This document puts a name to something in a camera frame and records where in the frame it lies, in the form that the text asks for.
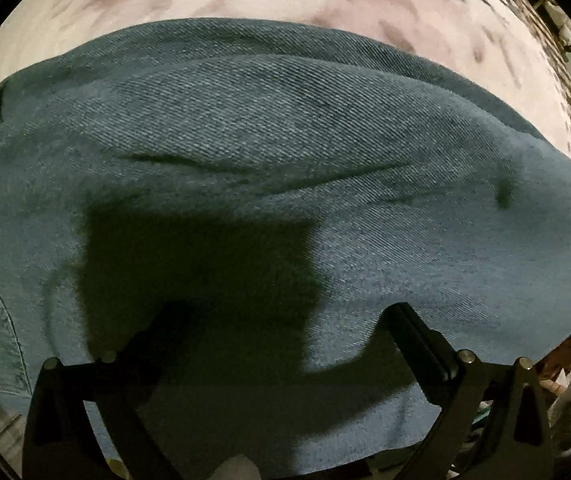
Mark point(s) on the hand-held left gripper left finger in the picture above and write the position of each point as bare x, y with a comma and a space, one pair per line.
133, 360

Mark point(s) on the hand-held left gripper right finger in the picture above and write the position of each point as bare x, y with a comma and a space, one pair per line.
423, 347

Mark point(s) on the blue denim pants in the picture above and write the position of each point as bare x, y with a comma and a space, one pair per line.
275, 150

